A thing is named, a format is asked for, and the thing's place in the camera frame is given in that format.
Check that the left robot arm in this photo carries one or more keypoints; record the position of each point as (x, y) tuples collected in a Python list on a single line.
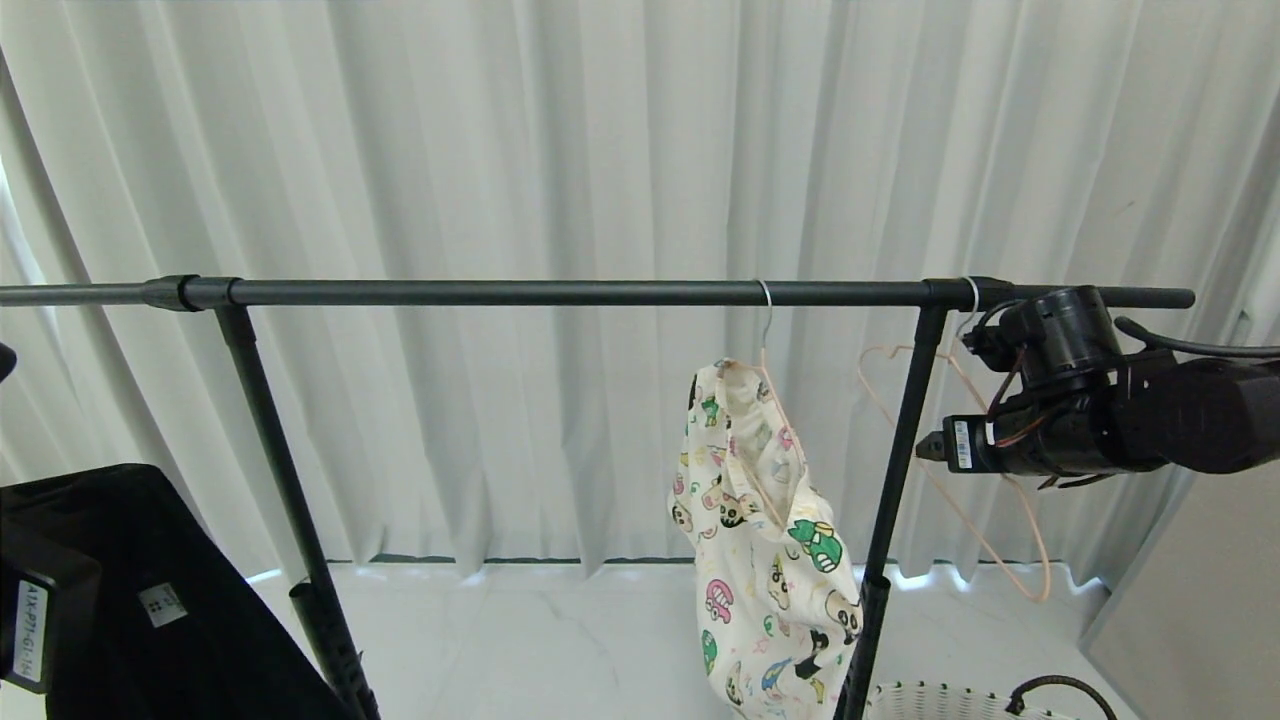
[(6, 362)]

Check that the white curtain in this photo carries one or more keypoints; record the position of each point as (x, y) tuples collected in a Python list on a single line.
[(560, 140)]

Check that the black garment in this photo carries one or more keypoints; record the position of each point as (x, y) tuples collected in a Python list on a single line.
[(150, 620)]

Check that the white laundry basket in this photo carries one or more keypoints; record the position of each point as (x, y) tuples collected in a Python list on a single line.
[(940, 703)]

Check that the pink clothes hanger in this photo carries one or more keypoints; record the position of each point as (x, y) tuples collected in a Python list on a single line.
[(765, 320), (1000, 570)]

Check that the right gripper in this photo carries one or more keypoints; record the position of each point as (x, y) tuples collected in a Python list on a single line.
[(1040, 445)]

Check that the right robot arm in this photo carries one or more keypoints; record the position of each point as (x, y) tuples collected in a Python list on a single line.
[(1210, 415)]

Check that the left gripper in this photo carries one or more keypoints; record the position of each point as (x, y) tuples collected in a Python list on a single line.
[(45, 610)]

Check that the black clothes rack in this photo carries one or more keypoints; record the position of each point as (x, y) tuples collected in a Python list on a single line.
[(560, 293)]

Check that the cream printed garment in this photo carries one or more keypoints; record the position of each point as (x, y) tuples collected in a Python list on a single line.
[(775, 590)]

